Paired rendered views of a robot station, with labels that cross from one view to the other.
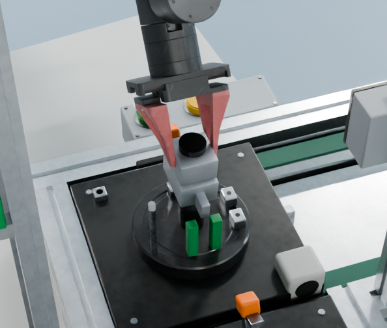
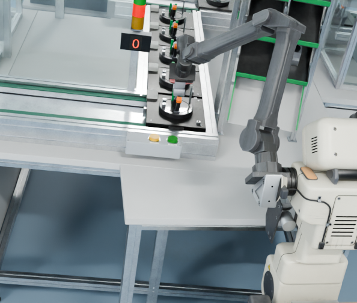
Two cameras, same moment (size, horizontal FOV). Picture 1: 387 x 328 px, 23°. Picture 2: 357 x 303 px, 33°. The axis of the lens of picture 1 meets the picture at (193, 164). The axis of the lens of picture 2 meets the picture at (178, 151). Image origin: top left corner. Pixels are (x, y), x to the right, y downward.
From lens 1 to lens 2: 2.86 m
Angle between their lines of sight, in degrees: 99
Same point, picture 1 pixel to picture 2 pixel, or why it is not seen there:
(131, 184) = (187, 123)
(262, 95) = (131, 134)
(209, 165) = not seen: hidden behind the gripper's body
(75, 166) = (202, 137)
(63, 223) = (210, 125)
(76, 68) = (184, 203)
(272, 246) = (155, 101)
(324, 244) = (134, 113)
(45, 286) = not seen: hidden behind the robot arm
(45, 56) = (196, 211)
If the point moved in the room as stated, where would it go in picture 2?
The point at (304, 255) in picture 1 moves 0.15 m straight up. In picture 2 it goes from (151, 92) to (154, 60)
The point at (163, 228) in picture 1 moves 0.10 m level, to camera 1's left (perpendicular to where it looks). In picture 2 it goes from (184, 106) to (208, 113)
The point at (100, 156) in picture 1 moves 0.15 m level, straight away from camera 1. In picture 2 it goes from (193, 135) to (188, 156)
